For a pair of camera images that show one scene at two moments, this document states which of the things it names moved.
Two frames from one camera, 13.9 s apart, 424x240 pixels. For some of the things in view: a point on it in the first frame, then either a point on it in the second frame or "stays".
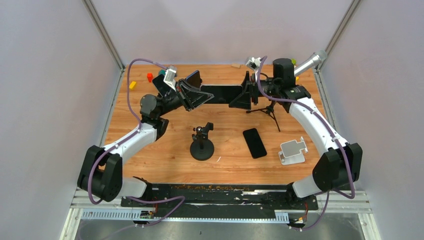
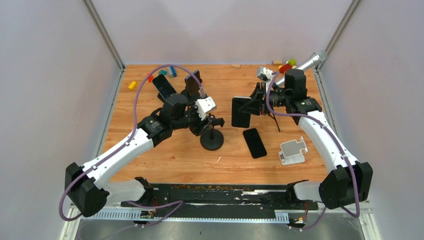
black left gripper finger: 180,85 to 212,119
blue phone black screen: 194,79 stays
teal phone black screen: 161,86 stays
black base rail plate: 218,200 stays
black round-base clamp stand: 202,148 to 213,139
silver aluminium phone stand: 292,152 stays
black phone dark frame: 255,143 stays
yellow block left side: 132,85 stays
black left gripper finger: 193,97 to 197,130
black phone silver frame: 222,93 to 240,119
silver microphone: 309,62 stays
